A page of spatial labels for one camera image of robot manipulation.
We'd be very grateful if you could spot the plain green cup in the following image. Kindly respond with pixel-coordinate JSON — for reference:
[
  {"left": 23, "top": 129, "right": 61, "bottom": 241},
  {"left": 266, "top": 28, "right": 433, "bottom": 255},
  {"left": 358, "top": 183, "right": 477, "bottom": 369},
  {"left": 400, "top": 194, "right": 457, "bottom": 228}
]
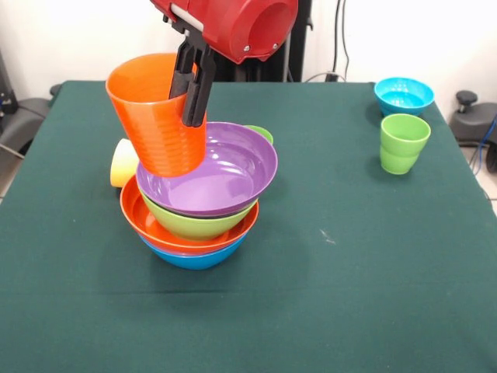
[{"left": 248, "top": 125, "right": 274, "bottom": 145}]

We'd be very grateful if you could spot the wide orange bowl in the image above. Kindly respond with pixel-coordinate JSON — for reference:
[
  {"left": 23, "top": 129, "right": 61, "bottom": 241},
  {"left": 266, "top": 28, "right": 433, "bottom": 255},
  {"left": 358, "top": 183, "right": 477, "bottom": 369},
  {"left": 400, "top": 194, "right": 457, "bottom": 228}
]
[{"left": 119, "top": 175, "right": 260, "bottom": 256}]

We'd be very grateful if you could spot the ribbed green cup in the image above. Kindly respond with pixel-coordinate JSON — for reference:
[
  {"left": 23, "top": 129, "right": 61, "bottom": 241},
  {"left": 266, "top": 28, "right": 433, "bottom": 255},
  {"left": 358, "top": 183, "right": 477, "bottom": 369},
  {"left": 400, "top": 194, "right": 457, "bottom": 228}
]
[{"left": 379, "top": 113, "right": 432, "bottom": 175}]

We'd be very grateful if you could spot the grey chair base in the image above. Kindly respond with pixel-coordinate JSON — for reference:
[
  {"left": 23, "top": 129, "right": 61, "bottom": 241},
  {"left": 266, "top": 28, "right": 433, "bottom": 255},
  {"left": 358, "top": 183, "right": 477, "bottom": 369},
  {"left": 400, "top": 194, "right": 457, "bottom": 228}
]
[{"left": 0, "top": 96, "right": 54, "bottom": 148}]

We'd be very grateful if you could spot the large blue bowl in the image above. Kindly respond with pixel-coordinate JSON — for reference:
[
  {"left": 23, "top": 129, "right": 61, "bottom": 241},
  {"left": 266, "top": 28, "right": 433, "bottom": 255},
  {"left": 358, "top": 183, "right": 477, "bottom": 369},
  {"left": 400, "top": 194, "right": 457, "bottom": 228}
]
[{"left": 138, "top": 232, "right": 249, "bottom": 271}]

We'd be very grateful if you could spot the dark green table cloth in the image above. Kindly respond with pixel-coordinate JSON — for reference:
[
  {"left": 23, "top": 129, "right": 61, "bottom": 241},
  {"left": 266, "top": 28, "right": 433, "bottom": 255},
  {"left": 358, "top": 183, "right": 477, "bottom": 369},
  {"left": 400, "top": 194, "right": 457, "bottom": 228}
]
[{"left": 0, "top": 80, "right": 497, "bottom": 373}]

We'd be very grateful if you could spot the light blue small bowl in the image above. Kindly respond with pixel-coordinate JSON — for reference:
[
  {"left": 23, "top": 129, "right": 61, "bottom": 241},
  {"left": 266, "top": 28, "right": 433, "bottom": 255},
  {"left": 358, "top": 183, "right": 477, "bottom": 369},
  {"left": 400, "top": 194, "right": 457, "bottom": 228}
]
[{"left": 374, "top": 76, "right": 436, "bottom": 117}]

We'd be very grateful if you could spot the blue cable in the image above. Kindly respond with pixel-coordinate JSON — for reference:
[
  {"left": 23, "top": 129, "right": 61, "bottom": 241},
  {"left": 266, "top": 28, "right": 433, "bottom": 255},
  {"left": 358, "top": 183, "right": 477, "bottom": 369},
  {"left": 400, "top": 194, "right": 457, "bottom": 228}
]
[{"left": 469, "top": 116, "right": 497, "bottom": 174}]

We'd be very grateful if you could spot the plain orange cup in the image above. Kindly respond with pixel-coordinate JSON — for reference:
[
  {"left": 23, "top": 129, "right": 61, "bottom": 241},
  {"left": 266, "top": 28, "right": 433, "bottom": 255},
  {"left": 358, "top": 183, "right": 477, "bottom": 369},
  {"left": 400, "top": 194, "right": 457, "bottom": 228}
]
[{"left": 105, "top": 52, "right": 208, "bottom": 179}]

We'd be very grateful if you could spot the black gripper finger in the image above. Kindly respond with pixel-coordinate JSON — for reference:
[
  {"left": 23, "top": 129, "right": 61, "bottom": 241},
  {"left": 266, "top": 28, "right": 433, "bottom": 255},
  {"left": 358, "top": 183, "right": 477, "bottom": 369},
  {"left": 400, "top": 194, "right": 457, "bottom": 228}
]
[
  {"left": 180, "top": 42, "right": 217, "bottom": 128},
  {"left": 169, "top": 40, "right": 197, "bottom": 100}
]

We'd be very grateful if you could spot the purple bowl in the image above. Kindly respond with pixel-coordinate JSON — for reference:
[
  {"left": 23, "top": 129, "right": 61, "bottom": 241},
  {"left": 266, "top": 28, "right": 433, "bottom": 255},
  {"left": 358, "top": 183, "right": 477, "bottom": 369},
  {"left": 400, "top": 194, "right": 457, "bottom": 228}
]
[{"left": 135, "top": 121, "right": 279, "bottom": 218}]

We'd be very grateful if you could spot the large green bowl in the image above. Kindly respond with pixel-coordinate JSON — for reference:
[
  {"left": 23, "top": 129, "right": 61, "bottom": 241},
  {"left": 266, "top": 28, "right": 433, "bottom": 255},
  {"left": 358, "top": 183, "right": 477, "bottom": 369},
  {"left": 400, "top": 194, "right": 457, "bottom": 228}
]
[{"left": 140, "top": 192, "right": 259, "bottom": 241}]

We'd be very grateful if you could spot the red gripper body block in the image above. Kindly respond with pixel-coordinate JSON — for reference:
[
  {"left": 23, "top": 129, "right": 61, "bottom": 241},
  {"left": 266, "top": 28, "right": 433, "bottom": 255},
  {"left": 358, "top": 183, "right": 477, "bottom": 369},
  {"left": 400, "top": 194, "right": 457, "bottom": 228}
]
[{"left": 149, "top": 0, "right": 300, "bottom": 65}]

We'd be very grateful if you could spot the black hanging cable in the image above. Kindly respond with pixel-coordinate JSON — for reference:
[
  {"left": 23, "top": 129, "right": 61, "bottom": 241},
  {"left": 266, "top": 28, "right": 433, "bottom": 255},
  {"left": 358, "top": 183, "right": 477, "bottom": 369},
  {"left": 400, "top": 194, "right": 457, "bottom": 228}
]
[
  {"left": 340, "top": 3, "right": 351, "bottom": 75},
  {"left": 332, "top": 3, "right": 341, "bottom": 75}
]

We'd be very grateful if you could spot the ribbed yellow cup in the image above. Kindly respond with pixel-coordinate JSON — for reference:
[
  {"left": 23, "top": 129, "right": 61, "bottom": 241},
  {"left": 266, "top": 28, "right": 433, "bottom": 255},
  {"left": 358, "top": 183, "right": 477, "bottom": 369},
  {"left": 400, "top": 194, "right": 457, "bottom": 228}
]
[{"left": 109, "top": 138, "right": 140, "bottom": 190}]

